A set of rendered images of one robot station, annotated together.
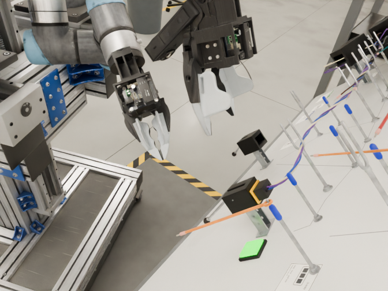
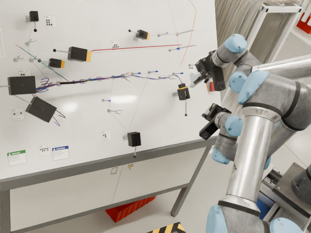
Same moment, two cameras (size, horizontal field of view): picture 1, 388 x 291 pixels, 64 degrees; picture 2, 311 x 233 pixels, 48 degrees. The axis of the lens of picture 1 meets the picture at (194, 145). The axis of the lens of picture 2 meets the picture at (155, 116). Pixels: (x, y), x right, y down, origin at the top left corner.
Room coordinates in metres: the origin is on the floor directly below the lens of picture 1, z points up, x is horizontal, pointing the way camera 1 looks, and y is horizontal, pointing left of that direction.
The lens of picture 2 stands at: (1.80, 0.27, 2.11)
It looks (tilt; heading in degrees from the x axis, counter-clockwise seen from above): 39 degrees down; 198
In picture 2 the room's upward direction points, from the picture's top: 18 degrees clockwise
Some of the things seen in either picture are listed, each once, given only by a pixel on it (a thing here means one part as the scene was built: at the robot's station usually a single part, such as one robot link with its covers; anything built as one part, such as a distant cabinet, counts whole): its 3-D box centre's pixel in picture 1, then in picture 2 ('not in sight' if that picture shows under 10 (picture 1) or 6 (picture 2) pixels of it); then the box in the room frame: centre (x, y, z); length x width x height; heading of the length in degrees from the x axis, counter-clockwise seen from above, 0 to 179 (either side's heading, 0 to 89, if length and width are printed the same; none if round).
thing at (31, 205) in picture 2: not in sight; (67, 193); (0.87, -0.34, 0.60); 0.55 x 0.02 x 0.39; 147
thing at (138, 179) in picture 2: not in sight; (160, 171); (0.41, -0.05, 0.60); 0.55 x 0.03 x 0.39; 147
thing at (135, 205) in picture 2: not in sight; (126, 190); (0.26, -0.27, 0.07); 0.39 x 0.29 x 0.14; 162
